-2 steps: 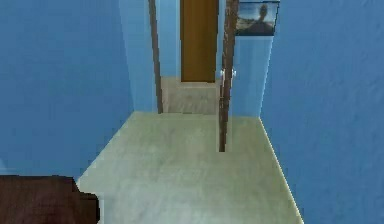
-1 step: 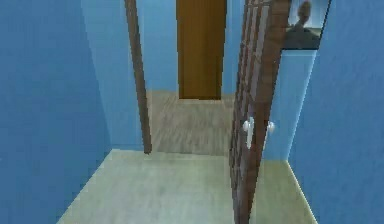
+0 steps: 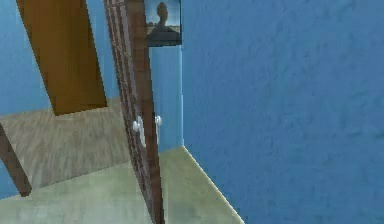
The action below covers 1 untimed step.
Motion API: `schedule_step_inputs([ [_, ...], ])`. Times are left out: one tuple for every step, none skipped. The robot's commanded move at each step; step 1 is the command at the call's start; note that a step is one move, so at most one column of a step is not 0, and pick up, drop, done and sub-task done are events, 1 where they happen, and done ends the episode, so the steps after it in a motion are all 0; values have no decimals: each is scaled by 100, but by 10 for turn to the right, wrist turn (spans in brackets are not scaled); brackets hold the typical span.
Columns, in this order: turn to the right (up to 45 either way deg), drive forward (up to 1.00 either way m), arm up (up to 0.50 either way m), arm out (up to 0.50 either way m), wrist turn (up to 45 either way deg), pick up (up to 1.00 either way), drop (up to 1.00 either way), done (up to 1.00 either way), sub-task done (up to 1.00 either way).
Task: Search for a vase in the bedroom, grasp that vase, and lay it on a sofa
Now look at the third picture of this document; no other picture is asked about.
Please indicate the white round door knob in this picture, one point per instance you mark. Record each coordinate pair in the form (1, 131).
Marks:
(138, 128)
(158, 120)

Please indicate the brown panelled room door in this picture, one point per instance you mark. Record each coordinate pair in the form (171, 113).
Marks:
(141, 83)

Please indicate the framed picture of a figure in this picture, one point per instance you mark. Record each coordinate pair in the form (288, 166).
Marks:
(163, 23)

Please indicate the orange-brown wooden door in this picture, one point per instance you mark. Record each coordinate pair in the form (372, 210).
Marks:
(65, 53)

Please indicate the brown wooden door frame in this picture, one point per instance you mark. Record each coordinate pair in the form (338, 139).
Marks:
(13, 163)

